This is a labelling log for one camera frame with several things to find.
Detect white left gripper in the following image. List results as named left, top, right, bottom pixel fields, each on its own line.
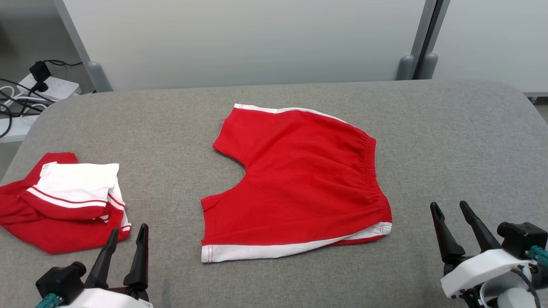
left=60, top=223, right=153, bottom=308

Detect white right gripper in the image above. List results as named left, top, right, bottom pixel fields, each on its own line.
left=430, top=201, right=535, bottom=308

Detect red jersey white striped sleeves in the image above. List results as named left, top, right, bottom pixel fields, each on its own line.
left=0, top=152, right=132, bottom=255

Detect red shorts white trim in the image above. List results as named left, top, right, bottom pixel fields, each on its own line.
left=200, top=104, right=393, bottom=263

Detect grey fabric sofa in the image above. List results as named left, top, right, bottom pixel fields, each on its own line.
left=0, top=79, right=548, bottom=308

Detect black plug adapter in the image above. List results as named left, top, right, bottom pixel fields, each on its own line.
left=29, top=60, right=52, bottom=93

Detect teal right camera connector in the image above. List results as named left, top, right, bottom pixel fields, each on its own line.
left=529, top=246, right=548, bottom=267

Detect teal camera connector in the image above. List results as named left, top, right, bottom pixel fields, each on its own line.
left=35, top=293, right=59, bottom=308
left=529, top=246, right=548, bottom=267

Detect teal left camera connector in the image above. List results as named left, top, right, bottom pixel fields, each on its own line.
left=35, top=293, right=59, bottom=308

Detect grey partition post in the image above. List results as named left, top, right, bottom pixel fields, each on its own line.
left=396, top=0, right=437, bottom=81
left=54, top=0, right=113, bottom=93

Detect white floor cable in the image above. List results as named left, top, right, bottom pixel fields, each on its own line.
left=0, top=85, right=48, bottom=125

